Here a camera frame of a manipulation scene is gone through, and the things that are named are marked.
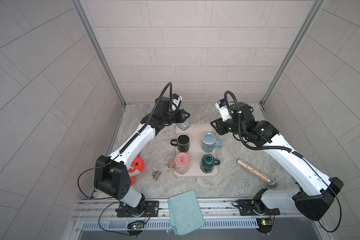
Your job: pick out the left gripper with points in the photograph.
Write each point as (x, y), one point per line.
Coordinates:
(179, 118)

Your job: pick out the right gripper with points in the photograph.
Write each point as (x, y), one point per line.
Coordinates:
(218, 125)

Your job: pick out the grey mug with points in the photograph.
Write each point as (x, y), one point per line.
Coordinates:
(184, 126)

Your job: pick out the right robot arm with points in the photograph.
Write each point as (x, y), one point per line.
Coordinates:
(316, 191)

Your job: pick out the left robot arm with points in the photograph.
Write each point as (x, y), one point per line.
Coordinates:
(111, 172)

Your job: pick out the black mug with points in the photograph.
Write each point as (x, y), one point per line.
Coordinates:
(182, 142)

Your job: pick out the blue butterfly mug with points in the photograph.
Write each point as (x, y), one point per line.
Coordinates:
(210, 143)

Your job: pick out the pink mug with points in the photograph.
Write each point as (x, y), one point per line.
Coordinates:
(180, 164)

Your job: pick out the dark green mug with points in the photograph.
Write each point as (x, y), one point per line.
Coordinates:
(208, 162)

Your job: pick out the beige tray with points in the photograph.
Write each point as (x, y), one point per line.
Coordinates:
(195, 133)

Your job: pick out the red shark toy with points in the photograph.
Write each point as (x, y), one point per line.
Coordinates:
(137, 167)

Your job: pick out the metal pipe fitting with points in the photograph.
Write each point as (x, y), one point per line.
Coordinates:
(156, 175)

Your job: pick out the glitter tube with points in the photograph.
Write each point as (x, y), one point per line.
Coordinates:
(270, 181)

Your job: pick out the teal cloth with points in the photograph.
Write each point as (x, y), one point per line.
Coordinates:
(185, 213)

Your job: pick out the right circuit board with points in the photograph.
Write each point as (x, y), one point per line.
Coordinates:
(265, 225)

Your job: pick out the circuit board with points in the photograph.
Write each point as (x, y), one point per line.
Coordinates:
(265, 225)
(136, 226)

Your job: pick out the left circuit board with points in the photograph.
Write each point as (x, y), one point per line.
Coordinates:
(136, 226)

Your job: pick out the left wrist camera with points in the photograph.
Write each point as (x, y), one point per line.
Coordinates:
(175, 103)

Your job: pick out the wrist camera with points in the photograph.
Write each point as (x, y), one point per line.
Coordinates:
(175, 103)
(221, 106)

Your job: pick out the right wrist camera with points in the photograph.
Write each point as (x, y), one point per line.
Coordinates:
(221, 106)

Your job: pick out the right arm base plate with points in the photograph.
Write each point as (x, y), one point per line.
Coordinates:
(249, 207)

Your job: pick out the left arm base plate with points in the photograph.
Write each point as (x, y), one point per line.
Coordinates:
(147, 208)

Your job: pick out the aluminium rail frame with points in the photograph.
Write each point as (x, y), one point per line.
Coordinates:
(218, 213)

